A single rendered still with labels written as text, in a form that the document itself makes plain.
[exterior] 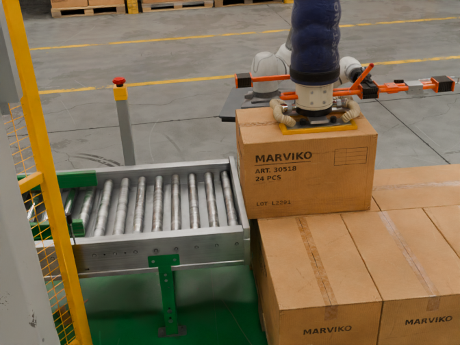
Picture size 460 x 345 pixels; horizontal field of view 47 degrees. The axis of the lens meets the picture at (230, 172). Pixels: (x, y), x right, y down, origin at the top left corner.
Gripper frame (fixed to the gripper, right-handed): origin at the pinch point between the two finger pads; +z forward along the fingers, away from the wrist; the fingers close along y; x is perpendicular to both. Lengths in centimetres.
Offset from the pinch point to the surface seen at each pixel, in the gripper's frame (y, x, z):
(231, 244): 56, 70, 35
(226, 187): 53, 68, -12
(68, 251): 46, 138, 44
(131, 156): 49, 119, -47
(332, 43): -24.9, 21.9, 8.8
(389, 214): 54, -6, 24
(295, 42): -25.3, 36.9, 4.6
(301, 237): 54, 39, 37
